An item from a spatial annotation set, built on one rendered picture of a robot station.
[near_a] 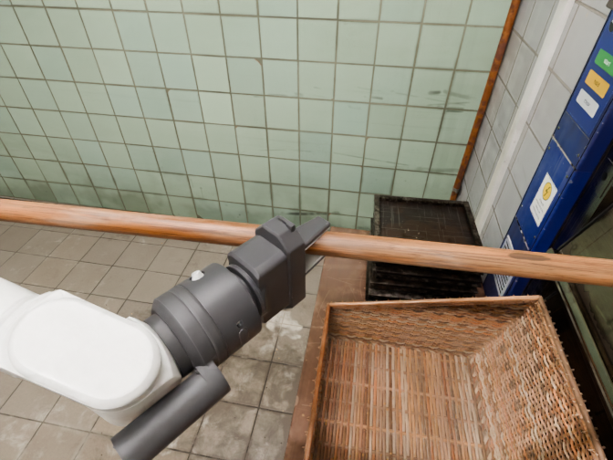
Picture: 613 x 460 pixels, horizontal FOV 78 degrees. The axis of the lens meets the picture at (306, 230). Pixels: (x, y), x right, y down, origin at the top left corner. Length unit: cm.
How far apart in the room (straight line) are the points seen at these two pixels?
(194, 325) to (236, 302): 4
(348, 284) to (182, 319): 92
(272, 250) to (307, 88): 135
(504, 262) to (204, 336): 32
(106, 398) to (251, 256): 17
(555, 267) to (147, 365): 41
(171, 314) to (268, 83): 145
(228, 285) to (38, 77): 202
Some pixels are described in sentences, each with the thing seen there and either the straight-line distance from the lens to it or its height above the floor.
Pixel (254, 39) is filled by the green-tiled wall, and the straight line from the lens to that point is 169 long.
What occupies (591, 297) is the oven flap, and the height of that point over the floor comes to 96.
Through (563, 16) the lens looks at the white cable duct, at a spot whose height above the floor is 129.
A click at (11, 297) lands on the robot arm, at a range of 40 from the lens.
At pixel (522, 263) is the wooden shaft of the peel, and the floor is 120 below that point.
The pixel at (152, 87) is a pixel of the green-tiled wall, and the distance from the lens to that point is 196.
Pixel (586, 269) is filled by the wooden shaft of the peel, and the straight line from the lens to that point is 50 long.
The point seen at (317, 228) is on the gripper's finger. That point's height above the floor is 121.
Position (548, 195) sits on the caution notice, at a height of 100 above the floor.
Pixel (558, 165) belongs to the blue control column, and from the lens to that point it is 100.
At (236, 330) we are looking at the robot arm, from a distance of 37.
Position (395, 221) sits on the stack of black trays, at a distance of 112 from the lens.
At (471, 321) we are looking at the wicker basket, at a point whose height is 74.
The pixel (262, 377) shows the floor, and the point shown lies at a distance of 170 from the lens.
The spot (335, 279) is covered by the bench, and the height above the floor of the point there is 58.
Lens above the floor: 150
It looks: 41 degrees down
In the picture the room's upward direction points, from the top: straight up
